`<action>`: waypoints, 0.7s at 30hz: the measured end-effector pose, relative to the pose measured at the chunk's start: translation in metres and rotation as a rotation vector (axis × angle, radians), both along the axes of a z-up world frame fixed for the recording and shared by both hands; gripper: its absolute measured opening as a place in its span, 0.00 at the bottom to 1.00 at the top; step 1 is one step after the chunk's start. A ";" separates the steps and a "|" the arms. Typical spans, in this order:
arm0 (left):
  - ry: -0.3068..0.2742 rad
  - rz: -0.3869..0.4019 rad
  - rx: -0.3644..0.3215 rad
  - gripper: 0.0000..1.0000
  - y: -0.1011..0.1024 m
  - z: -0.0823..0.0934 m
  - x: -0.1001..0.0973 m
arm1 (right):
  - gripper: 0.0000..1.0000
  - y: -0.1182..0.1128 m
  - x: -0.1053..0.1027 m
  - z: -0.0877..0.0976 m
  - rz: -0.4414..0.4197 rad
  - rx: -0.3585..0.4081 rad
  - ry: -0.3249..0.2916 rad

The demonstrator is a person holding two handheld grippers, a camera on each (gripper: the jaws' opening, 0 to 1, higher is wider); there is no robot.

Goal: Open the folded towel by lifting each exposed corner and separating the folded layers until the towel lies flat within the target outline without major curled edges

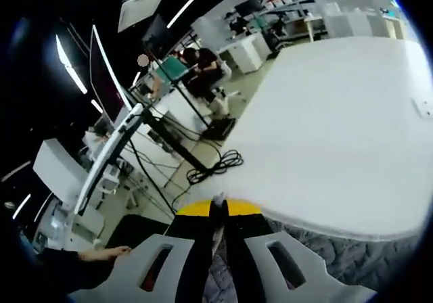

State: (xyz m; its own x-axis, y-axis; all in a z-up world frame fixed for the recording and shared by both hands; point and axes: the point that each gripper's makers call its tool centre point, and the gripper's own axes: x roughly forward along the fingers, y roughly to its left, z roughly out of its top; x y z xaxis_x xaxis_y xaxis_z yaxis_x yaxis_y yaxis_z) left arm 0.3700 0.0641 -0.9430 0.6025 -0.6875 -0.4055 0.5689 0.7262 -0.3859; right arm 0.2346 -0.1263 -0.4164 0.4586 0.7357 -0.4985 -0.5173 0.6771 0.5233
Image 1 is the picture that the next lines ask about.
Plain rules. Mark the grey towel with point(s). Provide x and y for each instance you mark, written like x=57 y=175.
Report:
x=338 y=255

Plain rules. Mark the person's left hand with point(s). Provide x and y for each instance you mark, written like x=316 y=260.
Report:
x=105 y=253

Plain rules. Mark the white side desk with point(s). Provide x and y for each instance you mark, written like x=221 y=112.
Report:
x=111 y=147

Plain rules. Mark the black floor box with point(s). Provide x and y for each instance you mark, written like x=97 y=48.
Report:
x=220 y=128

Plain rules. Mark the large computer monitor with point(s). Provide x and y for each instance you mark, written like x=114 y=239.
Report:
x=105 y=80

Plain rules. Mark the white power strip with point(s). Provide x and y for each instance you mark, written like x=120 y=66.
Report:
x=424 y=108

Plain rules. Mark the green chair back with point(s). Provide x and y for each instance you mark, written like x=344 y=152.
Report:
x=174 y=68

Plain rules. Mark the white drawer cabinet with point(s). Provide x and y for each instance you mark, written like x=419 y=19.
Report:
x=248 y=54

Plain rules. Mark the grey partition panel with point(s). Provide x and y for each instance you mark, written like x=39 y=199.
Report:
x=355 y=22

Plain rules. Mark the ceiling air conditioner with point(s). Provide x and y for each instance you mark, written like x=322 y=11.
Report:
x=142 y=8

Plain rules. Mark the ceiling light strip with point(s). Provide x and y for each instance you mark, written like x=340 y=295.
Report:
x=193 y=0

